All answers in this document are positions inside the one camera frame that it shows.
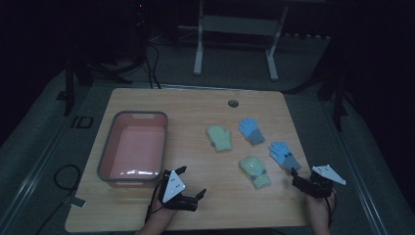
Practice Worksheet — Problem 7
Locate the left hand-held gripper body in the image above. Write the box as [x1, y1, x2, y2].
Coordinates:
[158, 169, 200, 212]

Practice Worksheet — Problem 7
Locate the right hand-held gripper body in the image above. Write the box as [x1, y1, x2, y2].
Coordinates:
[302, 164, 346, 199]

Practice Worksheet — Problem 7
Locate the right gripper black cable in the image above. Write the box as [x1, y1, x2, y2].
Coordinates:
[324, 190, 337, 228]

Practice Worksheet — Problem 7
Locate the black floor cable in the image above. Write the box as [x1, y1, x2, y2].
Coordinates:
[33, 164, 82, 235]

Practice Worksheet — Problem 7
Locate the person's left hand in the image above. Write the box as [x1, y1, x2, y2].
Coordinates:
[147, 195, 179, 224]

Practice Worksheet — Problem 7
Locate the plain green mitten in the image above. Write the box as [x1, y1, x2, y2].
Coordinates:
[206, 125, 233, 154]

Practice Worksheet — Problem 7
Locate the grey tape piece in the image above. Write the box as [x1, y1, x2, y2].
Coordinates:
[69, 196, 87, 209]

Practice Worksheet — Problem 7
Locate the blue glove with grey cuff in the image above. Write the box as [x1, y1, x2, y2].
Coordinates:
[237, 117, 266, 146]
[267, 141, 302, 172]

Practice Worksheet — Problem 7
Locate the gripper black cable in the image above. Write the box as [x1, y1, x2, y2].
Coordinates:
[144, 169, 172, 224]
[324, 190, 337, 228]

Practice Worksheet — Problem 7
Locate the pink basin with grey rim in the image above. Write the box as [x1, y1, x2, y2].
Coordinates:
[96, 110, 169, 189]

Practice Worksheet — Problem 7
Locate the white metal stand frame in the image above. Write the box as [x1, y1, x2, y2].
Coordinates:
[193, 0, 290, 82]

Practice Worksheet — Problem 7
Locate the black tripod stand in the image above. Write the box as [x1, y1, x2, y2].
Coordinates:
[63, 0, 162, 118]

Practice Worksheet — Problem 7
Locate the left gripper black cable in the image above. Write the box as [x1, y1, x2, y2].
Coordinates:
[144, 169, 172, 224]

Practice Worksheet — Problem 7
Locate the green mitten with face print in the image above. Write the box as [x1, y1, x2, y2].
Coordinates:
[238, 155, 272, 190]

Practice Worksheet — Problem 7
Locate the person's right hand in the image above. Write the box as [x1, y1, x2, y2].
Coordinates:
[304, 190, 337, 220]

